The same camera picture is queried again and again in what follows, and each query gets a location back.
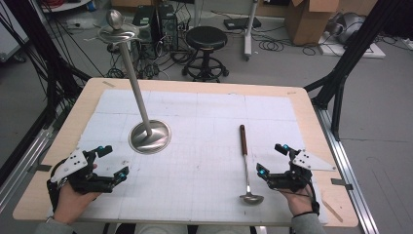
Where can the aluminium rail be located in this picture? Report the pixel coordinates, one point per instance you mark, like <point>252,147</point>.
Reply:
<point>355,195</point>
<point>22,169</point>

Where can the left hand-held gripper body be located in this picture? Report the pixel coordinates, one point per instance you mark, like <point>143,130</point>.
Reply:
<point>73,162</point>

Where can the grey round appliance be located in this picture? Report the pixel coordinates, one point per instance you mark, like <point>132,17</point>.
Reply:
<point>352,27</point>

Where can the person's left hand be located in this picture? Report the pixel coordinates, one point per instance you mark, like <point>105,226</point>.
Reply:
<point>69,204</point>

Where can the thin wooden stick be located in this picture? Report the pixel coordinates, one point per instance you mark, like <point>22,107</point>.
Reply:
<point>332,211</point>

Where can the person's right hand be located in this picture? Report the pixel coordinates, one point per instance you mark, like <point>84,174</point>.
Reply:
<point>300,203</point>

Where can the white metal stand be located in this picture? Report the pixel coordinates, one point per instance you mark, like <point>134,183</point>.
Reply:
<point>248,39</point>

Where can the flat black device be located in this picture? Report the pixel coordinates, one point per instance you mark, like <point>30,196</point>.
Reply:
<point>242,23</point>

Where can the white flat board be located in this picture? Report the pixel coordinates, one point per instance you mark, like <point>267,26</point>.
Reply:
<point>357,52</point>

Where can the large cardboard box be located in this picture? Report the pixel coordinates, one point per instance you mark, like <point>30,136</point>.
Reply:
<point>308,26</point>

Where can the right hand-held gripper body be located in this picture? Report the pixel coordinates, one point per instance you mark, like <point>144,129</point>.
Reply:
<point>308,161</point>

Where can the white grid mat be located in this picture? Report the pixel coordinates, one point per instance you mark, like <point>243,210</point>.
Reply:
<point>201,162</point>

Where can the tall metal stand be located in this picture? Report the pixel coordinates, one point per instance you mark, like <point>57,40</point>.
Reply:
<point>136,91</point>

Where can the black tape strip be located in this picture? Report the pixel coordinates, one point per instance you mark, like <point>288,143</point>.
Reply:
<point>341,183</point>
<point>40,168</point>

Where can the black computer tower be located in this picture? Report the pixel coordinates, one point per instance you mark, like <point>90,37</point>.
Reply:
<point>142,19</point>
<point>168,26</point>

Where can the black metal frame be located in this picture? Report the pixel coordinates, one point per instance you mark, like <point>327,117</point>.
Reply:
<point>52,65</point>
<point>361,48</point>

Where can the black round stool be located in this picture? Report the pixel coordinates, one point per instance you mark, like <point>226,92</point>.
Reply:
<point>206,37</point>

